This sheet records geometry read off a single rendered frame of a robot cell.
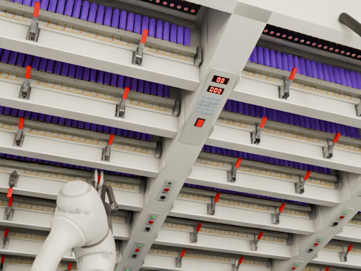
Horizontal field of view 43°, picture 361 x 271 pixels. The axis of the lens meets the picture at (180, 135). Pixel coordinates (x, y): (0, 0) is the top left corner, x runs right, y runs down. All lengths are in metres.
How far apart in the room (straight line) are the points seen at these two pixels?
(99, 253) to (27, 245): 0.70
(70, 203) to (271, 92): 0.63
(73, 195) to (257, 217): 0.87
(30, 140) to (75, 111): 0.21
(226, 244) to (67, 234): 0.91
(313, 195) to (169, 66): 0.78
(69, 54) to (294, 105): 0.65
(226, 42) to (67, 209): 0.57
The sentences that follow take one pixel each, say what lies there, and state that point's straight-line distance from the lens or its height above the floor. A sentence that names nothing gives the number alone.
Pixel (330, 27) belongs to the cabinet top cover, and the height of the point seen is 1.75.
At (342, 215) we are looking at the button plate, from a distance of 1.86.
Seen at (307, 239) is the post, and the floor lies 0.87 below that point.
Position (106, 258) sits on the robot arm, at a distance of 1.24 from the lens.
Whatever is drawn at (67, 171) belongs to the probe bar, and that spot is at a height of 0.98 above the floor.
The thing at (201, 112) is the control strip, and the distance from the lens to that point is 1.31.
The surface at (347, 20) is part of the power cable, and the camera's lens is 1.27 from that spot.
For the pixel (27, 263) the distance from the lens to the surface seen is 2.07.
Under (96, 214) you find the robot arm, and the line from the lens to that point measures 1.17.
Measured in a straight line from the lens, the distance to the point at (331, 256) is 2.16.
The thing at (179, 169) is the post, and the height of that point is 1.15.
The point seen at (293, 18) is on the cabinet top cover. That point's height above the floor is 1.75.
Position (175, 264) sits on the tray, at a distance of 2.00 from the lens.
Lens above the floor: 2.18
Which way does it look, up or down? 40 degrees down
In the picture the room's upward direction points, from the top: 25 degrees clockwise
